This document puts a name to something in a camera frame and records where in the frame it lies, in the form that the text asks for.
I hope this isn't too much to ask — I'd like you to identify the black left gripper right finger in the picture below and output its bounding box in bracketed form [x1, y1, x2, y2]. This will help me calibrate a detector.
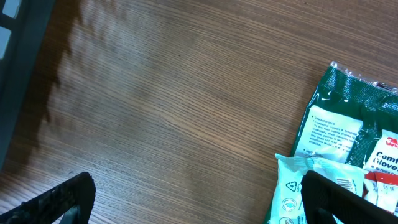
[301, 171, 397, 224]

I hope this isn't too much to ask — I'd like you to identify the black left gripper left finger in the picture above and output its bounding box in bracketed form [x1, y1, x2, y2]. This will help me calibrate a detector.
[1, 172, 96, 224]

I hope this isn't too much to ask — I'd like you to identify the light green wipes pack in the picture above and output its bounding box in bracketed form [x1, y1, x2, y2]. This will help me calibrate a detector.
[268, 154, 368, 224]

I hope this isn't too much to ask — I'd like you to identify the green gloves package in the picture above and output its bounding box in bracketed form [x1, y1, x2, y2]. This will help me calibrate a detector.
[262, 60, 398, 224]

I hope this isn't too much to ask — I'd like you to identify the grey plastic mesh basket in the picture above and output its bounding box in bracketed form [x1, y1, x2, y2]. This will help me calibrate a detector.
[1, 0, 55, 164]

